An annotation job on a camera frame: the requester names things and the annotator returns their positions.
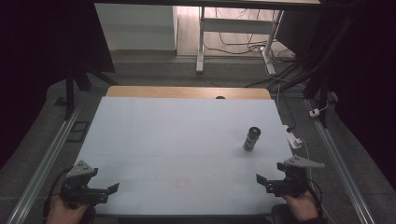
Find wooden table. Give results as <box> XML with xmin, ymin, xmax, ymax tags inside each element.
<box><xmin>106</xmin><ymin>85</ymin><xmax>273</xmax><ymax>101</ymax></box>

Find person's left hand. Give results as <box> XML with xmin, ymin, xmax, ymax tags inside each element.
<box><xmin>46</xmin><ymin>195</ymin><xmax>92</xmax><ymax>224</ymax></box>

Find black can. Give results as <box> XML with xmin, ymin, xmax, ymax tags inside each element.
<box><xmin>242</xmin><ymin>125</ymin><xmax>262</xmax><ymax>153</ymax></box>

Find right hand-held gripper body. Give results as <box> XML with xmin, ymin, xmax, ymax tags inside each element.
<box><xmin>274</xmin><ymin>155</ymin><xmax>326</xmax><ymax>199</ymax></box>

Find black stand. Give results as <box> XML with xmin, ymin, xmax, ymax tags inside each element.
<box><xmin>54</xmin><ymin>62</ymin><xmax>120</xmax><ymax>121</ymax></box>
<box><xmin>279</xmin><ymin>12</ymin><xmax>359</xmax><ymax>129</ymax></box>

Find white cable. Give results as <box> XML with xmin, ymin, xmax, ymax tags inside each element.
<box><xmin>298</xmin><ymin>138</ymin><xmax>312</xmax><ymax>181</ymax></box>

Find white table mat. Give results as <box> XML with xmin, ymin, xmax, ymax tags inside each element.
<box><xmin>74</xmin><ymin>96</ymin><xmax>294</xmax><ymax>217</ymax></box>

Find white desk frame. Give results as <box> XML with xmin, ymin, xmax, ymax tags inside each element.
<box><xmin>195</xmin><ymin>6</ymin><xmax>285</xmax><ymax>76</ymax></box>

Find metal rail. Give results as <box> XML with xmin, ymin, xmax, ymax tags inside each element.
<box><xmin>304</xmin><ymin>98</ymin><xmax>376</xmax><ymax>224</ymax></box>
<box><xmin>6</xmin><ymin>102</ymin><xmax>82</xmax><ymax>224</ymax></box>

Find black floor cables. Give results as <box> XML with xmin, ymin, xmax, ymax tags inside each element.
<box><xmin>204</xmin><ymin>7</ymin><xmax>300</xmax><ymax>89</ymax></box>

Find person's right hand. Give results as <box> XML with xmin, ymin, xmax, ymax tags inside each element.
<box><xmin>281</xmin><ymin>189</ymin><xmax>320</xmax><ymax>222</ymax></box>

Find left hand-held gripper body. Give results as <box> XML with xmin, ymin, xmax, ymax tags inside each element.
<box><xmin>59</xmin><ymin>160</ymin><xmax>108</xmax><ymax>209</ymax></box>

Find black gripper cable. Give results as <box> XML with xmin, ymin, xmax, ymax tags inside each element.
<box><xmin>303</xmin><ymin>169</ymin><xmax>325</xmax><ymax>217</ymax></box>
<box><xmin>42</xmin><ymin>167</ymin><xmax>73</xmax><ymax>220</ymax></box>

